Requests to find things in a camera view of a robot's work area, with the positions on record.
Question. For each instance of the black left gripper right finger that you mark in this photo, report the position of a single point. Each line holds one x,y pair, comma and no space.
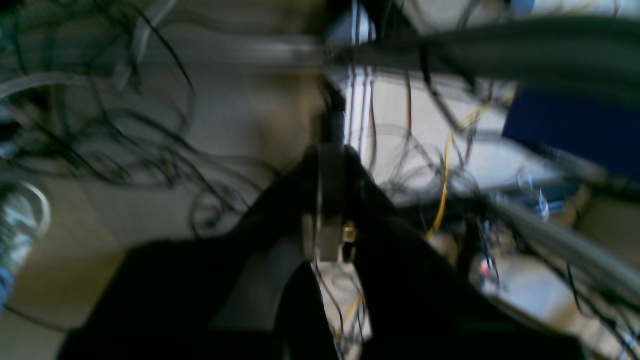
419,306

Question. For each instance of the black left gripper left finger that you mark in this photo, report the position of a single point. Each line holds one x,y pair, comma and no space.
249,294

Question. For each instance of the clear plastic water bottle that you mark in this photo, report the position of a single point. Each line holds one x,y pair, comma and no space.
25,217

